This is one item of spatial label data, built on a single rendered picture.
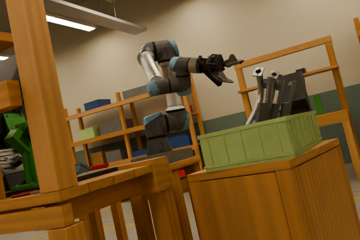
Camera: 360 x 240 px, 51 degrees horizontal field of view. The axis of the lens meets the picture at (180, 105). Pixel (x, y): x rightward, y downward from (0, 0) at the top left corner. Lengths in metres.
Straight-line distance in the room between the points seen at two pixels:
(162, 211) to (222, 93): 5.68
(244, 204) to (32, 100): 0.95
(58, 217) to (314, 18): 6.24
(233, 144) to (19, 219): 0.88
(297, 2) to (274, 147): 5.72
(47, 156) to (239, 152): 0.79
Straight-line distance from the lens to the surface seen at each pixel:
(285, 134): 1.59
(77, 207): 1.48
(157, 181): 1.74
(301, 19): 7.12
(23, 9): 1.43
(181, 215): 2.02
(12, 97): 1.38
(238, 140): 1.65
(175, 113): 2.17
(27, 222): 1.46
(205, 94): 7.48
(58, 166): 1.32
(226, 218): 1.76
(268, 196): 1.63
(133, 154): 7.70
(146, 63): 2.04
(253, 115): 1.71
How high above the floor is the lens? 0.95
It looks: 5 degrees up
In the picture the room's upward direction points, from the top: 12 degrees counter-clockwise
